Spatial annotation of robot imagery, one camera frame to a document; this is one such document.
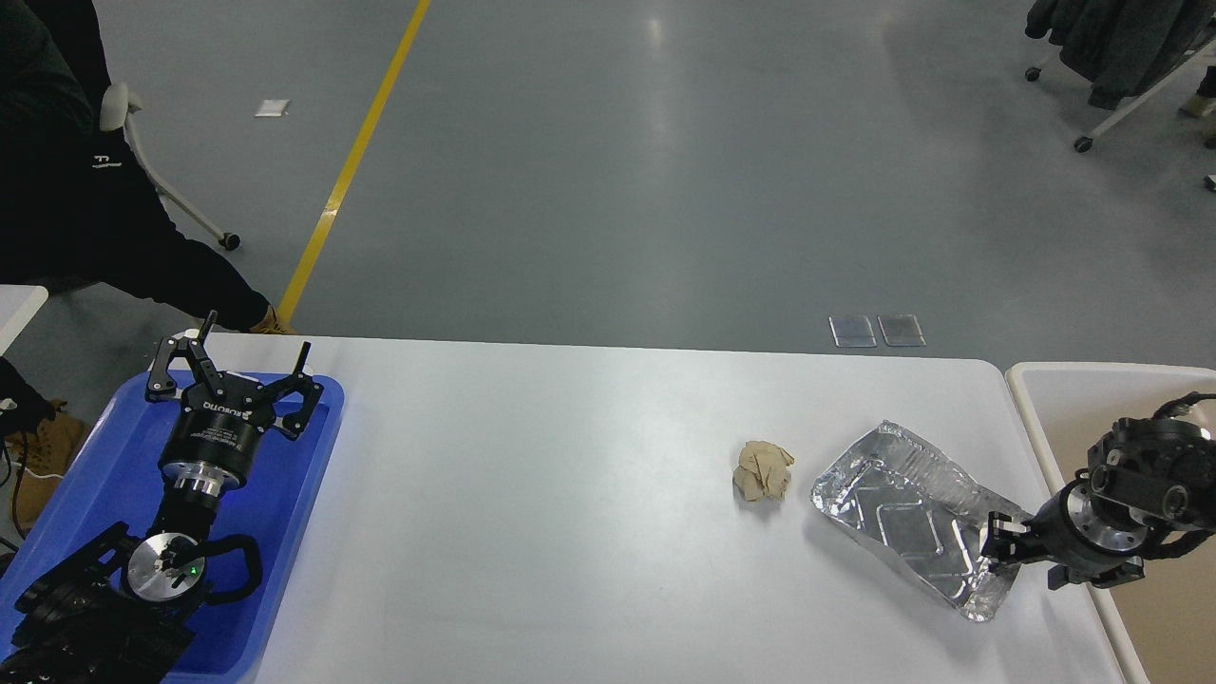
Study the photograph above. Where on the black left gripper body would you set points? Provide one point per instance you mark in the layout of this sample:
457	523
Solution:
214	443

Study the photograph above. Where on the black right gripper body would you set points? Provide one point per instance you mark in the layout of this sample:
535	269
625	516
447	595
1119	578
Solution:
1077	528

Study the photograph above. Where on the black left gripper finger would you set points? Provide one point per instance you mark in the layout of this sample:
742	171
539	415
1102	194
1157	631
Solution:
161	387
264	399

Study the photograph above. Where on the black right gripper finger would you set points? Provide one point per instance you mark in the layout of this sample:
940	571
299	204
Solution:
1005	543
1122	573

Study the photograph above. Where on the aluminium foil tray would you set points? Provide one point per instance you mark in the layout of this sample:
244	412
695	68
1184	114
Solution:
921	514

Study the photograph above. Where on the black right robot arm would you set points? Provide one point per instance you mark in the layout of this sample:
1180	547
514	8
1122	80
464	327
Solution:
1147	493

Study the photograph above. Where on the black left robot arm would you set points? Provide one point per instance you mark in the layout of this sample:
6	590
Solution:
116	610

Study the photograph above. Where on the beige plastic bin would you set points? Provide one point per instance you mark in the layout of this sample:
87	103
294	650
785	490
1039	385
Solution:
1066	407

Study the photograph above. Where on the white side table corner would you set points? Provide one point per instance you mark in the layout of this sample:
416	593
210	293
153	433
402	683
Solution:
19	304

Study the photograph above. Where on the seated person in dark clothes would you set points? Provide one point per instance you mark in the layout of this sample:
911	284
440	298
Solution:
77	207

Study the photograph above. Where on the right metal floor plate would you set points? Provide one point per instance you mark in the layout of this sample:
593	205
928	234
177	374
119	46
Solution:
901	330

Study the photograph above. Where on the metal floor plate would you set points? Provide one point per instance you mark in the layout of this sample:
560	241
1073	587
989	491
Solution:
852	331
901	330

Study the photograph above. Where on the crumpled beige paper ball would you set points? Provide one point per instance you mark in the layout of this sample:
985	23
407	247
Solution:
762	472

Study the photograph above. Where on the left metal floor plate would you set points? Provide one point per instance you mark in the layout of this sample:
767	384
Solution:
852	331

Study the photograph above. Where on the dark jacket on rack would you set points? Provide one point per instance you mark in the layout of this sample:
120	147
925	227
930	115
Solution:
1122	48

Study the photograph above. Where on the white rolling rack frame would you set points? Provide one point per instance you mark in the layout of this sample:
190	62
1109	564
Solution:
1085	141

